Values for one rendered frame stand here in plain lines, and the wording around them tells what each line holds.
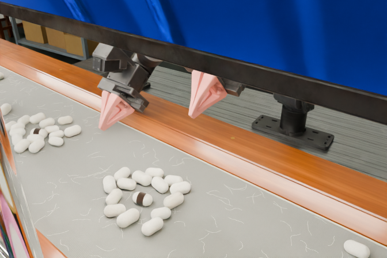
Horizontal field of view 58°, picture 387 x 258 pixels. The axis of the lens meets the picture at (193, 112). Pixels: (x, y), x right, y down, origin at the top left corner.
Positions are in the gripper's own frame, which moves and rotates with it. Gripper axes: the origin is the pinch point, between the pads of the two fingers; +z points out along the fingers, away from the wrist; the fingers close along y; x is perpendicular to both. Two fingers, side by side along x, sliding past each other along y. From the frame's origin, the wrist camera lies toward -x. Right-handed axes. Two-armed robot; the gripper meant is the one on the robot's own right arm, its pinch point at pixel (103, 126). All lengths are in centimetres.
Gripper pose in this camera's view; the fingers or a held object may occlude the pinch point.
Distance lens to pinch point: 75.0
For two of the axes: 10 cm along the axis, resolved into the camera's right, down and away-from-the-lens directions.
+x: 4.2, 4.4, 8.0
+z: -4.8, 8.5, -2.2
